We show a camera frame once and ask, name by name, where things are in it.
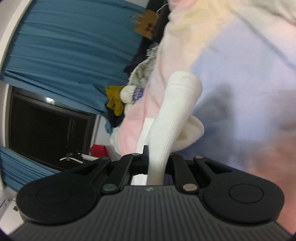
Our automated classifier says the dark clothes pile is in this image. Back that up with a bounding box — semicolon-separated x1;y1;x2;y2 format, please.
108;111;127;130

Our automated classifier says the pastel pink bed blanket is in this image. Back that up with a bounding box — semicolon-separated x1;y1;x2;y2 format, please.
110;0;296;232

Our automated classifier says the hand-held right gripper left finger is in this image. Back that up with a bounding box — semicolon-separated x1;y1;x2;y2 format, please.
61;145;149;193

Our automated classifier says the white knit sweater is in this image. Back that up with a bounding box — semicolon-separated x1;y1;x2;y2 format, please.
136;71;205;186

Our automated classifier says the blue curtain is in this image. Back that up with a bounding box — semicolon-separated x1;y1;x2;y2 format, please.
0;146;60;193
0;0;149;115

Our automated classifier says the dark framed window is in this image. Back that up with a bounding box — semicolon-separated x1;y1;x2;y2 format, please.
8;87;97;172

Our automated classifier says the red cloth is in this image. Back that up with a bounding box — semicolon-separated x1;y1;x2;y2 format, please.
90;144;109;158

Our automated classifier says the mustard yellow cloth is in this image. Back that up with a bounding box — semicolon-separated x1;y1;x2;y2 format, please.
105;85;127;117

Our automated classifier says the grey white crumpled cloth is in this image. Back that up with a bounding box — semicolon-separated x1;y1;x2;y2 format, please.
120;45;160;105

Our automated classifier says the brown paper bag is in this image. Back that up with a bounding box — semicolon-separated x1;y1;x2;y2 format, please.
131;10;158;40

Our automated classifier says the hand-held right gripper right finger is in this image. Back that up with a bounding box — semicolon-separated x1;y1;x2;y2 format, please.
165;153;233;192

